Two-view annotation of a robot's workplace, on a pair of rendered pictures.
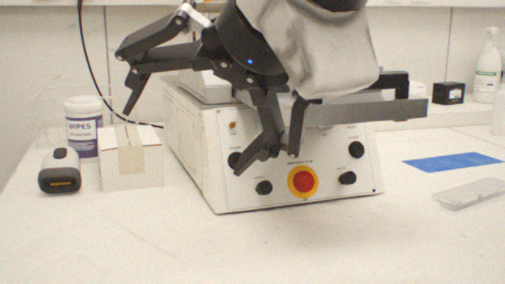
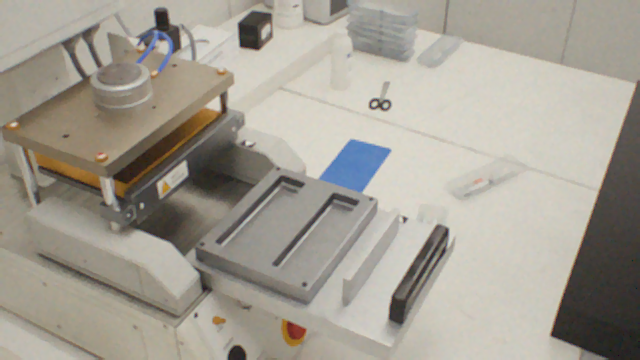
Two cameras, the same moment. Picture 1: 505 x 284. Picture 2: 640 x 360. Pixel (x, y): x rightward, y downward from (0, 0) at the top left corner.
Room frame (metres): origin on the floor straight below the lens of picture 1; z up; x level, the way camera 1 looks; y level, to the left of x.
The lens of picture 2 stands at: (0.35, 0.35, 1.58)
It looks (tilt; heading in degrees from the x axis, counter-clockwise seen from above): 37 degrees down; 317
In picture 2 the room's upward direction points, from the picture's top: straight up
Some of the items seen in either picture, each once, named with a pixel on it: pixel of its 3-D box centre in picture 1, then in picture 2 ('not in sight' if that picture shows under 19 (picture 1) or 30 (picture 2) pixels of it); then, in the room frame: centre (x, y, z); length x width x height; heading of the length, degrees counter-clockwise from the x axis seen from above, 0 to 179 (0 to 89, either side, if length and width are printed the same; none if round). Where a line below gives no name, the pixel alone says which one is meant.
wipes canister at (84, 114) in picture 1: (84, 128); not in sight; (1.17, 0.39, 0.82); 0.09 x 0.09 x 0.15
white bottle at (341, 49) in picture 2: (502, 109); (341, 58); (1.42, -0.72, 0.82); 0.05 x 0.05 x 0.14
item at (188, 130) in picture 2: not in sight; (133, 122); (1.13, -0.02, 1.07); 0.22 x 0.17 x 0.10; 109
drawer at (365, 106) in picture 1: (317, 87); (321, 246); (0.84, -0.11, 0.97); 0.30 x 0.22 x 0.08; 19
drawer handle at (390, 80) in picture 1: (360, 86); (420, 270); (0.71, -0.15, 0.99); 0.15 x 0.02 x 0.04; 109
